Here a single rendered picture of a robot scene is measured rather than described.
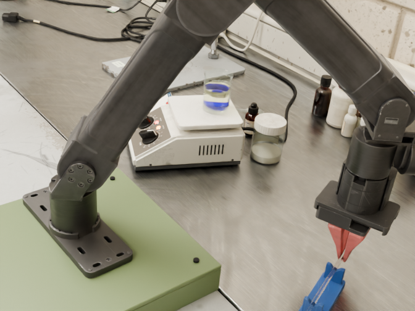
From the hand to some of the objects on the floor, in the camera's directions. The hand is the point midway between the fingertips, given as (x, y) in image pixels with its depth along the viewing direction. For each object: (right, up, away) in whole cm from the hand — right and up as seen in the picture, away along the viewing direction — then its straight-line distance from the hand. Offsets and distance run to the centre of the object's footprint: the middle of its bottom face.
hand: (344, 253), depth 84 cm
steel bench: (-8, -64, +73) cm, 97 cm away
